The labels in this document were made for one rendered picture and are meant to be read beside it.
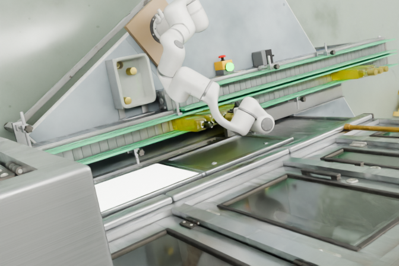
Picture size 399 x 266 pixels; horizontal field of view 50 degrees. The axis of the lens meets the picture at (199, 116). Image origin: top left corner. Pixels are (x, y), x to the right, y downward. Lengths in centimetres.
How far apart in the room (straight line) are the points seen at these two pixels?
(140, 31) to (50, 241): 165
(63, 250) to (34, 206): 5
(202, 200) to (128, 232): 27
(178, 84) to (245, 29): 98
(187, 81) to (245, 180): 41
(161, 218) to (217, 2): 134
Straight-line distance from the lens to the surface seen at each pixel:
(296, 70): 251
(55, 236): 46
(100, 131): 181
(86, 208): 46
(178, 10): 174
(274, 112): 238
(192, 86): 153
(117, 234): 129
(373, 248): 104
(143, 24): 205
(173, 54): 158
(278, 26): 263
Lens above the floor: 255
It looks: 55 degrees down
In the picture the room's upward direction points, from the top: 93 degrees clockwise
